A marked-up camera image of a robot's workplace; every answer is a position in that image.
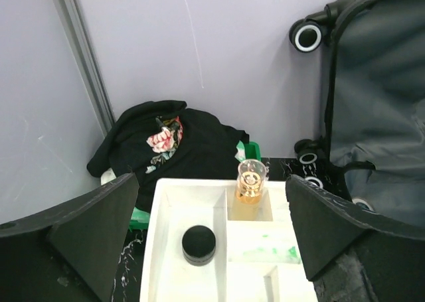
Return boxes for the space astronaut hard-shell suitcase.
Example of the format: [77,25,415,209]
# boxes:
[289,0,424,226]

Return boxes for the white storage bins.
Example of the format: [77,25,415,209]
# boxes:
[139,179,317,301]

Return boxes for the black floral print garment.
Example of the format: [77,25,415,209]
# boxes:
[87,100,250,212]

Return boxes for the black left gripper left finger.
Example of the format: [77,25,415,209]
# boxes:
[1,173,139,301]

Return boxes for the aluminium rail frame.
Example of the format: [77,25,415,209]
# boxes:
[53,0,115,133]

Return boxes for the green plastic tray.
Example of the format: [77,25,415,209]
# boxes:
[127,141,263,233]

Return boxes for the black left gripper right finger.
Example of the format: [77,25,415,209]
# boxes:
[286,175,424,301]

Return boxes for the small brown jar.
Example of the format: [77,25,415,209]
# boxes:
[181,225,216,266]

